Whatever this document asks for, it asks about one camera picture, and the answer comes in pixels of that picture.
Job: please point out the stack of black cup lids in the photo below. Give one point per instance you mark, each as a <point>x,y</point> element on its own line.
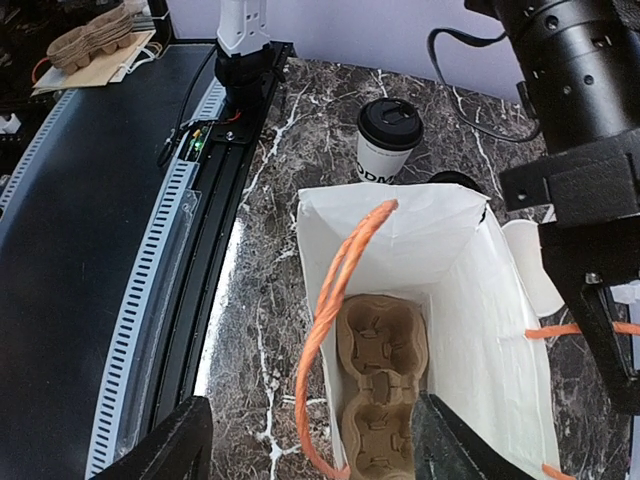
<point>455,177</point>

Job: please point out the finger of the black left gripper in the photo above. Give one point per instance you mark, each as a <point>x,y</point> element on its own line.
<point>583,263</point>

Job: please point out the black front table rail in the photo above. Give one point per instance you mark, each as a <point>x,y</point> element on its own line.
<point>222,163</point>

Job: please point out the stack of white paper cups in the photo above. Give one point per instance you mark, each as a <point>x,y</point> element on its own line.
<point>522,237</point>

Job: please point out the single white paper cup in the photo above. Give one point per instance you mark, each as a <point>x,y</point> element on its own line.
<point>378,165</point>

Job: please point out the single black cup lid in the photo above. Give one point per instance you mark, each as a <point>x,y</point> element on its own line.
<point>391,124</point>

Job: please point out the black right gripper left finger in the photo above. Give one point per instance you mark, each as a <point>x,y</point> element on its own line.
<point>178,448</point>

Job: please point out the grey slotted cable duct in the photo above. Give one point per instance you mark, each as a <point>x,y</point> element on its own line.
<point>93,224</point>

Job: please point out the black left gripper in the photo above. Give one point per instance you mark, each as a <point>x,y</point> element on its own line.
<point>580,65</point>

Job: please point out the spare cup carriers and bags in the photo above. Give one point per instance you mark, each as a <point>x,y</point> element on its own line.
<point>105,50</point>

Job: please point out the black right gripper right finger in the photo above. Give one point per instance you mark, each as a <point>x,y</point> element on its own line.
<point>445,447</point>

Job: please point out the brown cardboard cup carrier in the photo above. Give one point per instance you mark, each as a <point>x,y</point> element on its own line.
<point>382,346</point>

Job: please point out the printed paper takeout bag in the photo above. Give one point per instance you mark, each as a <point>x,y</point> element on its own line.
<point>441,247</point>

